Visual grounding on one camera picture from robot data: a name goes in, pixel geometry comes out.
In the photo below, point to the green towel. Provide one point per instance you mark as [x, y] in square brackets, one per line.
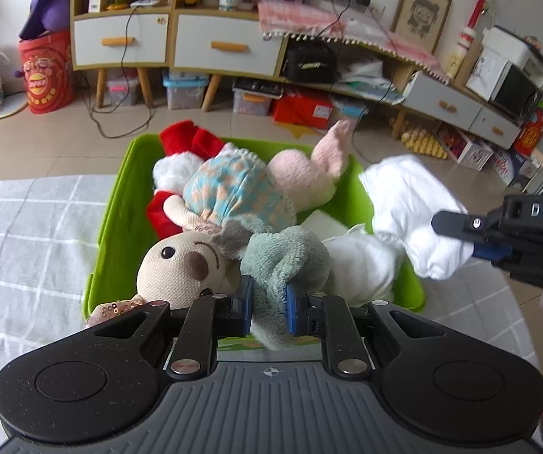
[281, 255]

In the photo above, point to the grey white checkered blanket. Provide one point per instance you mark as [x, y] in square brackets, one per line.
[30, 255]

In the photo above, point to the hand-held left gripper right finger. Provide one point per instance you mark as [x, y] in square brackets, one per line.
[293, 312]

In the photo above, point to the white paper sheet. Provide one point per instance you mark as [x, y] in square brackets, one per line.
[487, 73]

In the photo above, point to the black bag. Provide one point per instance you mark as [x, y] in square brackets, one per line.
[309, 64]

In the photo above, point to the purple plush toy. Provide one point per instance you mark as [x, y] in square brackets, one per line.
[49, 4]

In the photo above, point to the clear storage box blue lid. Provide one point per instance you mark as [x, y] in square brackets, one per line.
[184, 94]

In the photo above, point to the white appliance box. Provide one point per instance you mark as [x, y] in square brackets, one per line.
[508, 47]

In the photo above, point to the clear storage box black top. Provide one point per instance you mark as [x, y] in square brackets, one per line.
[252, 101]

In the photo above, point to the white red tube ornament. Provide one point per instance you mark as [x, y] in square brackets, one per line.
[461, 54]

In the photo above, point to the long wooden tv cabinet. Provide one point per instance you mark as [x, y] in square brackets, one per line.
[394, 78]

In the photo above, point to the pink fluffy cloth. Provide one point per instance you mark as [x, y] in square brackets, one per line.
[300, 175]

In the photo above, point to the red printed bucket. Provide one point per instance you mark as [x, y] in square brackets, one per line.
[46, 78]

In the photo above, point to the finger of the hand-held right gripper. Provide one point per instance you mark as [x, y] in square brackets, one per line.
[465, 226]
[491, 251]

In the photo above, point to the pink cabinet cloth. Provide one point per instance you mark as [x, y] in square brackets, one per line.
[290, 19]

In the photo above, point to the red cardboard box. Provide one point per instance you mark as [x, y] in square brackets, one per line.
[300, 108]

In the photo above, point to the white red carton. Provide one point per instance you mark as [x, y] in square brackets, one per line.
[470, 151]

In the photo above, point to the clear storage box pink contents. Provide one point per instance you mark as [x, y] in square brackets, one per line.
[122, 94]

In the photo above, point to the round white stand base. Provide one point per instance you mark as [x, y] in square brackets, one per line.
[9, 106]

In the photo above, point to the green plastic bin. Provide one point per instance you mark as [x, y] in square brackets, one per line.
[115, 227]

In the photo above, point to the framed cartoon girl picture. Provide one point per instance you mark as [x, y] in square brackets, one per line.
[420, 14]

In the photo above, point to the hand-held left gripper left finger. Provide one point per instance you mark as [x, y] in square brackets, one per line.
[244, 312]

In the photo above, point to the black microwave oven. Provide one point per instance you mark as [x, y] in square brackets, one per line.
[515, 92]

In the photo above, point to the red white plush toy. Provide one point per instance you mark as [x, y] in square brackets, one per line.
[177, 137]

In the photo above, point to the mouse plush doll blue dress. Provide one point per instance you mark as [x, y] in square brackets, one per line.
[177, 265]

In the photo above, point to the yellow egg tray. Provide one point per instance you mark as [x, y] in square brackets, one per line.
[423, 144]

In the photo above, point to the pile of folded fabrics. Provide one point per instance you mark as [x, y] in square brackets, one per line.
[366, 80]

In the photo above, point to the white cloth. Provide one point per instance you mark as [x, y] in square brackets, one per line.
[361, 260]
[408, 198]

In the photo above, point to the blue red printed box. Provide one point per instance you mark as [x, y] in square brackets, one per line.
[513, 168]

